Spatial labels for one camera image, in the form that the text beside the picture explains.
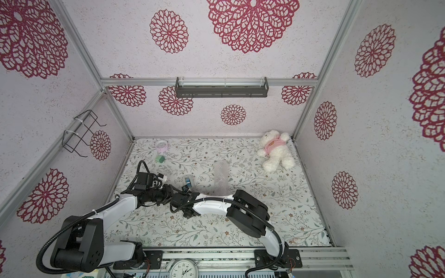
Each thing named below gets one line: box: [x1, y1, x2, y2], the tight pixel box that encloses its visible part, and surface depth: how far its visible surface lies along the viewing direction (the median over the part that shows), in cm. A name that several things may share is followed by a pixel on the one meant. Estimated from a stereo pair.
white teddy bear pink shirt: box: [257, 129, 296, 173], surface depth 105 cm
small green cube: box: [155, 155, 166, 164], surface depth 109 cm
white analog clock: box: [169, 259, 199, 278], surface depth 70 cm
